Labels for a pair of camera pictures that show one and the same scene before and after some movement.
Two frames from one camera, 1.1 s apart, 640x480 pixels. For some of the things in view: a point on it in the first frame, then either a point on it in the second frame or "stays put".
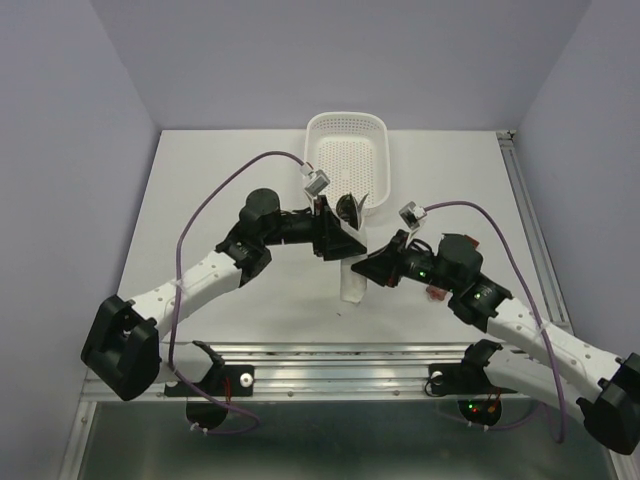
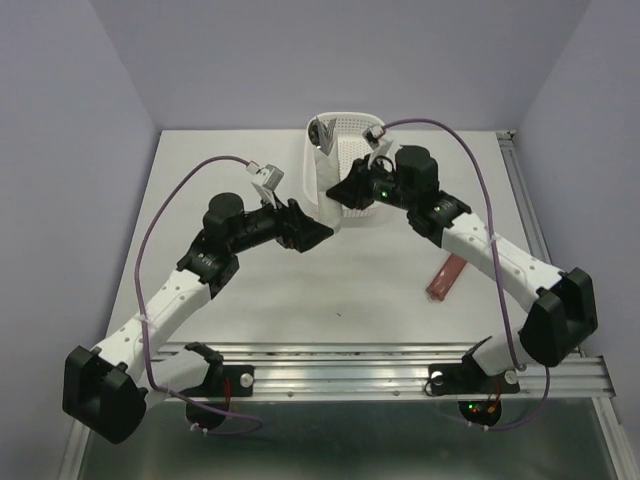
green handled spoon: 346,207 -> 313,133
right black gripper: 383,266 -> 350,190
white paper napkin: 354,284 -> 327,170
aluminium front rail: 325,372 stays put
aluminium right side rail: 543,263 stays put
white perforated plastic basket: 352,150 stays put
